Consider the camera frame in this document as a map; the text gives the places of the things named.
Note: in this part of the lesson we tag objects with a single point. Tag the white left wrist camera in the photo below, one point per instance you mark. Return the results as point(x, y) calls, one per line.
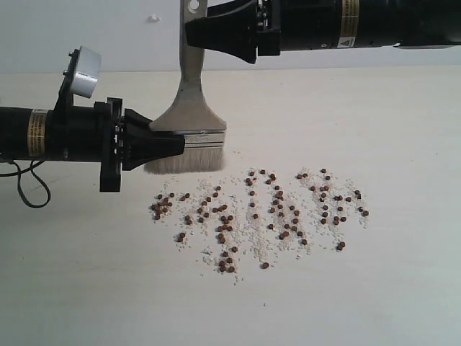
point(80, 78)

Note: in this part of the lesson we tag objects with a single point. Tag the scattered brown pellets and rice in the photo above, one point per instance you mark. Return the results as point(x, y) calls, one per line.
point(248, 221)

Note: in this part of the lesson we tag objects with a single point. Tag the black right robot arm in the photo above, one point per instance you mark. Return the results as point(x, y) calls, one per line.
point(430, 24)

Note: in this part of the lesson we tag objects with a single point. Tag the white wide paint brush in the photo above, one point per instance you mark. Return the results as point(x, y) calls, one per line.
point(189, 115)

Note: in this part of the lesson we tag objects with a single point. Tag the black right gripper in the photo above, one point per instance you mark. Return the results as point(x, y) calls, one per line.
point(289, 26)

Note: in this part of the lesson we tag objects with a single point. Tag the small white wall bump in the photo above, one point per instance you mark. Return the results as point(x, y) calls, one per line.
point(153, 18)

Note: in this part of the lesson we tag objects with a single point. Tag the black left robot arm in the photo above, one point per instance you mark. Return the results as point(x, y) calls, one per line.
point(117, 138)

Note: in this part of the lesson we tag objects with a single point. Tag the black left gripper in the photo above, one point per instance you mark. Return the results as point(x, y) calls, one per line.
point(89, 134)

